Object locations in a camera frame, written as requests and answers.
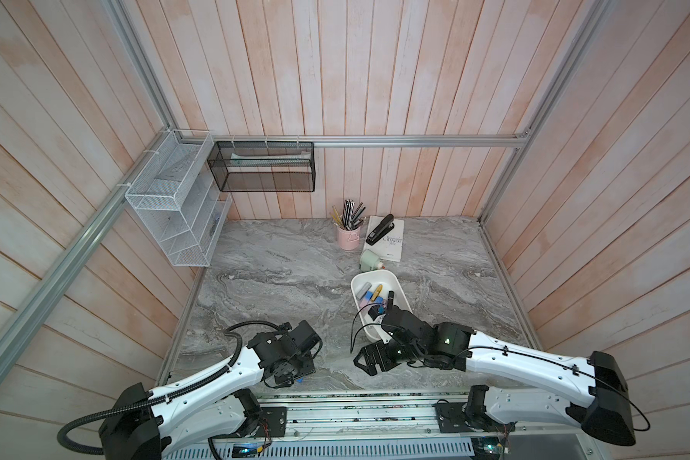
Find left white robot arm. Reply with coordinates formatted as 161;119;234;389
99;321;322;459

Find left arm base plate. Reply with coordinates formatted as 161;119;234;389
249;406;289;438

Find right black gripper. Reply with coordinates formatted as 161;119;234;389
351;339;427;376

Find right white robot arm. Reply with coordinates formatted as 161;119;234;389
354;306;637;447

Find black mesh wall basket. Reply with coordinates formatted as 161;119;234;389
207;140;316;193

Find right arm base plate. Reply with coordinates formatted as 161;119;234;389
433;400;516;433

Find black stapler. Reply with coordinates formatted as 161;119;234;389
366;214;395;245

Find pens in cup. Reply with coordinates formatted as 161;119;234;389
331;199;366;231

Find green pencil sharpener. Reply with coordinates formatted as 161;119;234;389
360;249;384;272

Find gold glitter lipstick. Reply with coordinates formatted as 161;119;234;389
371;285;383;302

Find blue pink lipstick top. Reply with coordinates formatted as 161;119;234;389
358;291;372;308

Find silver lipstick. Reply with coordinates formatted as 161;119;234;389
356;283;372;300

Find black corrugated cable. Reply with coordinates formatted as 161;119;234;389
56;320;283;460

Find white wire mesh shelf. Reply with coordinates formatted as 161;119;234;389
126;130;232;268

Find pink pen cup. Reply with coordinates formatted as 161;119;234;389
337;226;360;251

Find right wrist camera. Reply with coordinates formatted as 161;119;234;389
368;306;385;320

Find white storage tray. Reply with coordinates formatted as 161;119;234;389
350;269;412;343

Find white notebook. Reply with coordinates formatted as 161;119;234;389
363;218;404;262

